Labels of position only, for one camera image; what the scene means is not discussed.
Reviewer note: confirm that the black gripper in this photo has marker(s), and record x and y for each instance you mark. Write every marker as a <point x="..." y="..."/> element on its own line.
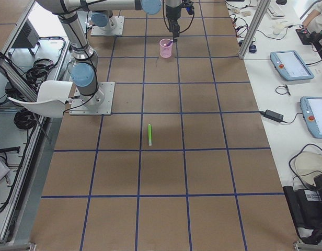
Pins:
<point x="172" y="13"/>

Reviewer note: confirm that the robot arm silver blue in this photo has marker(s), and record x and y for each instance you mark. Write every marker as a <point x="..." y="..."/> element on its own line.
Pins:
<point x="104" y="19"/>
<point x="84" y="73"/>

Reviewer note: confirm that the pink mesh cup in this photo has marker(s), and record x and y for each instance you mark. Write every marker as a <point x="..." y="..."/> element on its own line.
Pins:
<point x="165" y="52"/>

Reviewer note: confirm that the green highlighter pen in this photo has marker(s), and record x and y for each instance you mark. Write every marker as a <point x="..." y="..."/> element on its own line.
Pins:
<point x="149" y="127"/>

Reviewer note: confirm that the blue teach pendant far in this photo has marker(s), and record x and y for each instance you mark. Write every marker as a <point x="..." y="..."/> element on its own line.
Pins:
<point x="290" y="65"/>

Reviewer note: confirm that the blue teach pendant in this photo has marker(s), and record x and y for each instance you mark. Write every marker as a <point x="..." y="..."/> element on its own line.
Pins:
<point x="290" y="65"/>
<point x="312" y="112"/>

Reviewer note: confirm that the black power adapter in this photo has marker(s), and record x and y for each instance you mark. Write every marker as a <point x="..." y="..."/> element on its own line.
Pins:
<point x="269" y="114"/>

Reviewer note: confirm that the white plastic chair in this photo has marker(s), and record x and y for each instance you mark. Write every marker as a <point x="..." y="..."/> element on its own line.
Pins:
<point x="51" y="99"/>

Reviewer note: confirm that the blue teach pendant near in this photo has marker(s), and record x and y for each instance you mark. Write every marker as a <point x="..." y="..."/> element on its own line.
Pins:
<point x="312" y="112"/>

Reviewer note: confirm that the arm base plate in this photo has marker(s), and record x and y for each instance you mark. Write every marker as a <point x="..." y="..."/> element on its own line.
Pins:
<point x="100" y="103"/>
<point x="117" y="31"/>

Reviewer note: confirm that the aluminium frame post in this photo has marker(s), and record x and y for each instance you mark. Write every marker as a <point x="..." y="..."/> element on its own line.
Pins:
<point x="253" y="27"/>

